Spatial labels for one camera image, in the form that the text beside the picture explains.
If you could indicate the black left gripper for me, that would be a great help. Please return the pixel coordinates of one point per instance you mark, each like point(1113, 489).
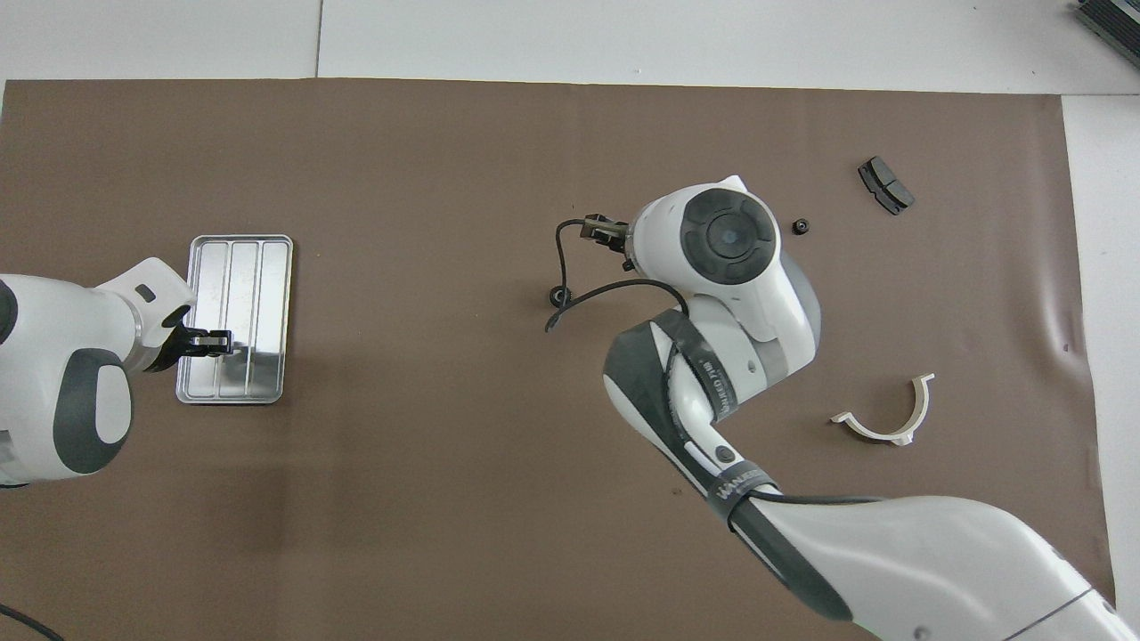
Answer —
point(169, 343)

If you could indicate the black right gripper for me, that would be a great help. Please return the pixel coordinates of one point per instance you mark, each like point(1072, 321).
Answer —
point(614, 233)

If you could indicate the black bearing gear white centre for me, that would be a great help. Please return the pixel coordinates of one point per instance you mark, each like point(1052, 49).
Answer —
point(558, 295)

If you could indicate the small black bearing gear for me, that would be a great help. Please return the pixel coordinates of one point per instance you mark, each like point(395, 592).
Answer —
point(801, 226)

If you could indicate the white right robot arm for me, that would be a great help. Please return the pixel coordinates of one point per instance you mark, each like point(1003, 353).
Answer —
point(891, 552)

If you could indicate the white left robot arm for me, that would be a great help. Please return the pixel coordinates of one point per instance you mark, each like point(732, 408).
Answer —
point(53, 356)

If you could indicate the silver ribbed metal tray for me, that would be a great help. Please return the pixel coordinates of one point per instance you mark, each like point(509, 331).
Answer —
point(258, 294)

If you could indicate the brown paper table mat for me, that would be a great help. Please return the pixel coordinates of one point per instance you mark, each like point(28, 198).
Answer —
point(401, 178)

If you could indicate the short dark grey brake pad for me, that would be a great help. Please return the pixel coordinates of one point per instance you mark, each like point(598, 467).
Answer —
point(888, 187)

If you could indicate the grey ribbed metal device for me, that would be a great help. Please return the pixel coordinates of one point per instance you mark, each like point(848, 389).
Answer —
point(1118, 22)

